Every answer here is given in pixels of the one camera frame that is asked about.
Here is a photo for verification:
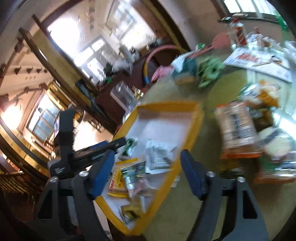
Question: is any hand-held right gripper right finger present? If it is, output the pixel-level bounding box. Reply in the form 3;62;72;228
180;149;270;241

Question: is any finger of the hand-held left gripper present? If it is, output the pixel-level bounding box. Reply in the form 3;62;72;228
74;137;126;169

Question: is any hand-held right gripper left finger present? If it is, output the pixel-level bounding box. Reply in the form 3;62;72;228
35;150;116;241

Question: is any yellow cracker packet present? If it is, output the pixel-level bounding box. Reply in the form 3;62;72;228
107;159;139;198

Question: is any clear green snack packet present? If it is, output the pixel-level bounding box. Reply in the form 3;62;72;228
122;162;151;197

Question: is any white packet with black print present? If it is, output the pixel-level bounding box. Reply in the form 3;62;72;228
144;139;177;175

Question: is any green and white sachet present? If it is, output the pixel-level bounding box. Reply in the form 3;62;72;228
119;138;139;160

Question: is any white tray with yellow rim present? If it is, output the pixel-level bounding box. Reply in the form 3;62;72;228
95;101;205;235

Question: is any large orange snack packet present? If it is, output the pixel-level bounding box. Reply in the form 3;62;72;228
214;101;264;160

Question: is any clear glass beaker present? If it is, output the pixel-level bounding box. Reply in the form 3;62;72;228
110;81;137;112

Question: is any green and red snack packet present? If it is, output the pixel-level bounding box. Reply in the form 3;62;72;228
253;160;296;184

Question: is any white snack packet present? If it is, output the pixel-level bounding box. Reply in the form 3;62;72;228
258;127;294;161

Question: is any teal tissue box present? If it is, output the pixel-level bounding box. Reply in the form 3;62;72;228
172;54;199;85

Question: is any pink cloth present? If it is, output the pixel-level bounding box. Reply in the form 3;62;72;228
151;65;174;81

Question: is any green knitted cloth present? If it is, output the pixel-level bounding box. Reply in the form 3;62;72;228
198;57;226;88

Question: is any pink and yellow hula hoop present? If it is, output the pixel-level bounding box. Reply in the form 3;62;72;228
143;44;188;85

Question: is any small yellow snack packet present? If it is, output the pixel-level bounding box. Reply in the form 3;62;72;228
257;80;281;107

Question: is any printed paper sheet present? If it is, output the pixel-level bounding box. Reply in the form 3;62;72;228
222;46;294;82

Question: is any pink hand fan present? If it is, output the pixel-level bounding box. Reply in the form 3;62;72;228
203;32;233;51

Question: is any small glass jar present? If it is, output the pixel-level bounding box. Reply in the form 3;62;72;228
253;27;264;45

